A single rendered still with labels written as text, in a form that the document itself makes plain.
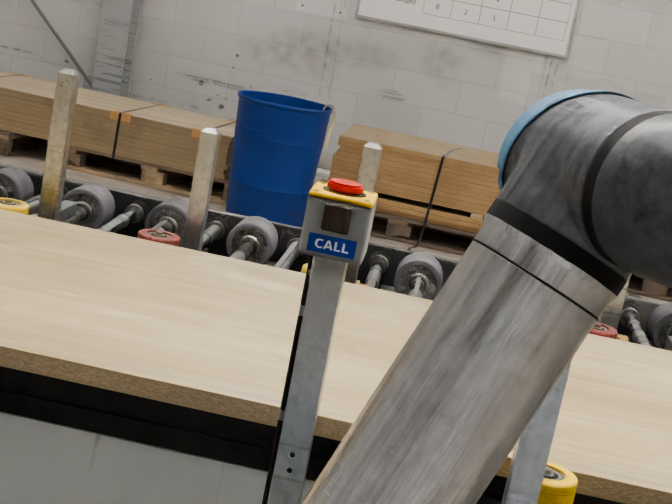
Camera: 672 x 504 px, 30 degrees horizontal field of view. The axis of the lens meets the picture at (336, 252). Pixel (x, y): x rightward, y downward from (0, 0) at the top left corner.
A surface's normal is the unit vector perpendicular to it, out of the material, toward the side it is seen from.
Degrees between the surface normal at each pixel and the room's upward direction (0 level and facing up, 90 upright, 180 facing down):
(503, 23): 90
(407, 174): 90
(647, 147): 52
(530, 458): 90
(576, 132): 60
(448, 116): 90
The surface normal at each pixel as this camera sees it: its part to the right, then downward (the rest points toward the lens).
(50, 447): -0.11, 0.20
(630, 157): -0.62, -0.44
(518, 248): -0.47, -0.26
